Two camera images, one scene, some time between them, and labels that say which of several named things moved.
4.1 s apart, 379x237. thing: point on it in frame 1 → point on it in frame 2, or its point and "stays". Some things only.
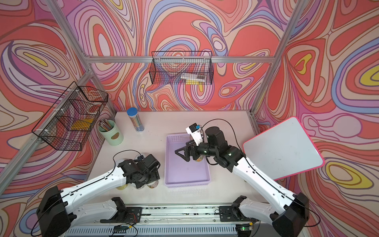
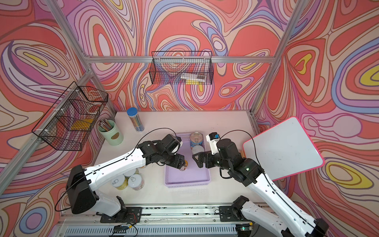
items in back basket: x=192 y=79 stays
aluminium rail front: x=162 y=220 stays
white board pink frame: x=284 y=150 stays
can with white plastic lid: x=153 y=184 → x=184 y=168
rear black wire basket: x=181 y=67 stays
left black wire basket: x=67 y=125 stays
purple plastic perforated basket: x=179 y=172 stays
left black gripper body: x=148 y=177 → x=174 y=160
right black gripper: x=192 y=146 → x=208 y=156
